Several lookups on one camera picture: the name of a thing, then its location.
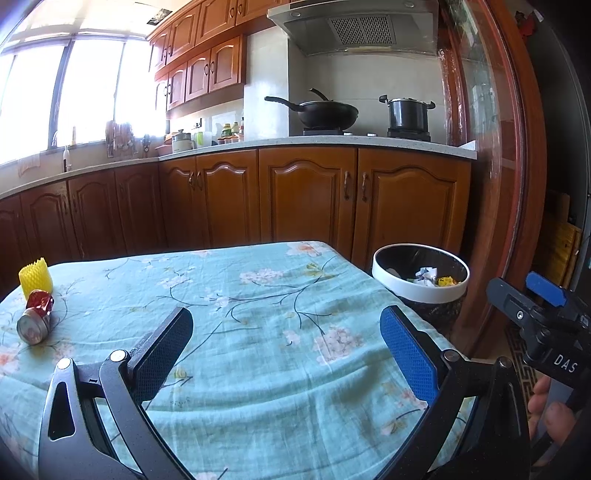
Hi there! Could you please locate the white rice cooker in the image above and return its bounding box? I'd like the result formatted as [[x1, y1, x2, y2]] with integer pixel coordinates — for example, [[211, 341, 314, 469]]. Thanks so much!
[[172, 129, 195, 154]]

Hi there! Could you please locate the row of wooden wall cabinets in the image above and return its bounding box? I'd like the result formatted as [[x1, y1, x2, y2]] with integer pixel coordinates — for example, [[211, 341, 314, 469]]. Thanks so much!
[[148, 0, 296, 112]]

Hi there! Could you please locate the yellow foam fruit net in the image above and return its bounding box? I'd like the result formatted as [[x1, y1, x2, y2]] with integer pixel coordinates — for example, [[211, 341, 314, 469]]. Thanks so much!
[[18, 257, 54, 301]]

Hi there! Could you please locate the patterned floor mat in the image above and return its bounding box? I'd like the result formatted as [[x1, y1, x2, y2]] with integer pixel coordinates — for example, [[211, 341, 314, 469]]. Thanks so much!
[[503, 323, 532, 370]]

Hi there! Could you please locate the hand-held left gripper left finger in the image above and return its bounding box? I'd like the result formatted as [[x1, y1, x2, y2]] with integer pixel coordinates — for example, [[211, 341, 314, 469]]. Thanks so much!
[[38, 305, 195, 480]]

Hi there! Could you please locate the yellow wooden board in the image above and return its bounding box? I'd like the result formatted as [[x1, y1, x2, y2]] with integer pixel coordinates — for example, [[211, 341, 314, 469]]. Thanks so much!
[[545, 222, 583, 287]]

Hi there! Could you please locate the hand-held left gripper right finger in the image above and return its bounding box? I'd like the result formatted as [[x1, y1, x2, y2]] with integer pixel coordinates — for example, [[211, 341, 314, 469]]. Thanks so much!
[[376, 305, 532, 480]]

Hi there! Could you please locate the kitchen window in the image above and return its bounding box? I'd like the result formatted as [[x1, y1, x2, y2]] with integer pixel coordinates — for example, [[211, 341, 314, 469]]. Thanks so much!
[[0, 32, 158, 164]]

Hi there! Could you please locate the utensil rack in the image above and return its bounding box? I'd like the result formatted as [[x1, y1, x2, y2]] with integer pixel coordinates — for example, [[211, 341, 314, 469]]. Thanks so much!
[[105, 120, 134, 155]]

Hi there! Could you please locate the crushed red can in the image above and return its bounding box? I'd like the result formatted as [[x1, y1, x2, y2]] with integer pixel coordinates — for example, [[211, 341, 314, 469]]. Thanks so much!
[[16, 290, 55, 344]]

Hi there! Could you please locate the black gas stove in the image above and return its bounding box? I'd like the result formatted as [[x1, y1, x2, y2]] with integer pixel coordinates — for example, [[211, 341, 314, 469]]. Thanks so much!
[[302, 127, 432, 143]]

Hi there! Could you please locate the black lidded pot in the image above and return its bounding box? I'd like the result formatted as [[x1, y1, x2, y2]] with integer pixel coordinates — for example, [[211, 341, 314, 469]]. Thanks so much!
[[379, 95, 436, 132]]

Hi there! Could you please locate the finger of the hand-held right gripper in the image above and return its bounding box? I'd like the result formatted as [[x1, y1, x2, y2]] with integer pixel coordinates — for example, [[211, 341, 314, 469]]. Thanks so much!
[[525, 271, 583, 311], [486, 277, 539, 335]]

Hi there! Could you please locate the steel range hood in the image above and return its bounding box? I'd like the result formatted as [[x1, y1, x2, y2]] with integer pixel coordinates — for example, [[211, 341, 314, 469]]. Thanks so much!
[[267, 0, 439, 57]]

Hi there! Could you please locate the wooden framed glass door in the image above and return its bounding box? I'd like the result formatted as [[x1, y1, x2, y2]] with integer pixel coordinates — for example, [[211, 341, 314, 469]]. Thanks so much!
[[438, 0, 548, 361]]

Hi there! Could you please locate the person's right hand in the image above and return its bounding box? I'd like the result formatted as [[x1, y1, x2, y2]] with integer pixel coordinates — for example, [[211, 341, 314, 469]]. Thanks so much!
[[527, 375, 578, 444]]

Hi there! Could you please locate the black white-rimmed trash bin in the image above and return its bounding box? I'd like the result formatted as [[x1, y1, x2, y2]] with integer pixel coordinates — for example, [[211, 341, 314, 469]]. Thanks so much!
[[372, 243, 472, 337]]

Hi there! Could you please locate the grey kitchen countertop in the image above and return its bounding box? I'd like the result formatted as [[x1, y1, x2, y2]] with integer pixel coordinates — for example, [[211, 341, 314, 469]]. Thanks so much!
[[0, 135, 478, 199]]

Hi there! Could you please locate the teal floral tablecloth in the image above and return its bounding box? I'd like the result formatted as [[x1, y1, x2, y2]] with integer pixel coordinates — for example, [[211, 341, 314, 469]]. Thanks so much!
[[0, 240, 476, 480]]

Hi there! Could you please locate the row of wooden base cabinets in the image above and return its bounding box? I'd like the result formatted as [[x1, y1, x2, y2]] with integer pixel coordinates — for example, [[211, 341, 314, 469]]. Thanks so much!
[[0, 148, 472, 287]]

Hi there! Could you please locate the black wok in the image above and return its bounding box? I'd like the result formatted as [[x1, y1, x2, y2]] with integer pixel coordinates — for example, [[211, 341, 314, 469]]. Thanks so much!
[[264, 88, 360, 130]]

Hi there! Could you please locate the red hanging ornament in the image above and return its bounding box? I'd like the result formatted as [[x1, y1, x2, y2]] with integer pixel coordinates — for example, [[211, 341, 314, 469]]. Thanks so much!
[[515, 9, 543, 42]]

